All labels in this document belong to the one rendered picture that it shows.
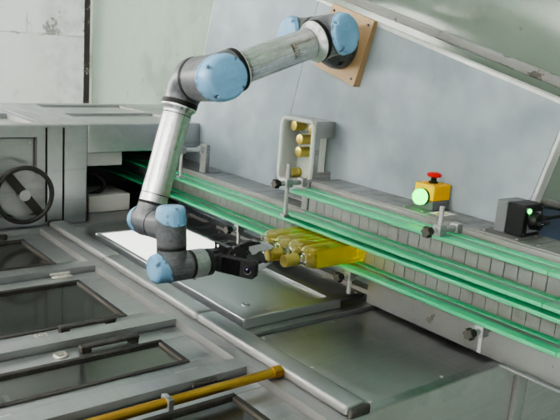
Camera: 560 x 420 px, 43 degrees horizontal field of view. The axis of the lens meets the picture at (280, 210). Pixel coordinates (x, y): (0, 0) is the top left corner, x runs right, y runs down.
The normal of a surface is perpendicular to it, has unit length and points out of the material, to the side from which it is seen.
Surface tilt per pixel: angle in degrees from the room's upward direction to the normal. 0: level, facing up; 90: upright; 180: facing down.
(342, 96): 0
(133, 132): 90
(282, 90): 0
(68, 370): 90
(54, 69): 90
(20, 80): 89
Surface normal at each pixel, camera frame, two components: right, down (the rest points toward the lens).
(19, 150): 0.62, 0.22
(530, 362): -0.79, 0.08
